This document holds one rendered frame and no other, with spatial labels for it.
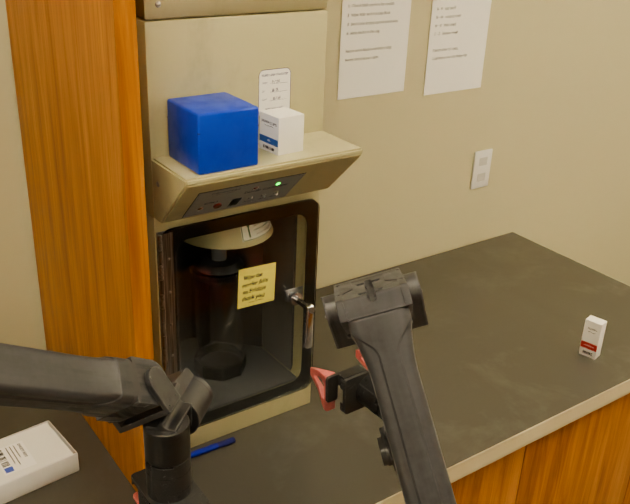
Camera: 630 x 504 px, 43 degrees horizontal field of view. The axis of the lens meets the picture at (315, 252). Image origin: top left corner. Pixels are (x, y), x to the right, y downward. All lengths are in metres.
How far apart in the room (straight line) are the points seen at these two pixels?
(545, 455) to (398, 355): 1.07
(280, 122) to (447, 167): 1.10
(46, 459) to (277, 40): 0.81
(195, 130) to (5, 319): 0.76
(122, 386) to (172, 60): 0.51
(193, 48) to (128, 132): 0.19
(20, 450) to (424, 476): 0.90
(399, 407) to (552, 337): 1.23
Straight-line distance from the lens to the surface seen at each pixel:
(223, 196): 1.24
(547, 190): 2.66
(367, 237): 2.16
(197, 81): 1.25
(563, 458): 1.91
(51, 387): 0.88
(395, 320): 0.80
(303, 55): 1.34
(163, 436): 1.00
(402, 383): 0.79
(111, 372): 0.94
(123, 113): 1.11
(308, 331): 1.46
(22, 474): 1.48
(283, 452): 1.53
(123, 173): 1.13
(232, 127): 1.17
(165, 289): 1.33
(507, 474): 1.76
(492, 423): 1.66
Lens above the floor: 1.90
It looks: 25 degrees down
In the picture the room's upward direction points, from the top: 3 degrees clockwise
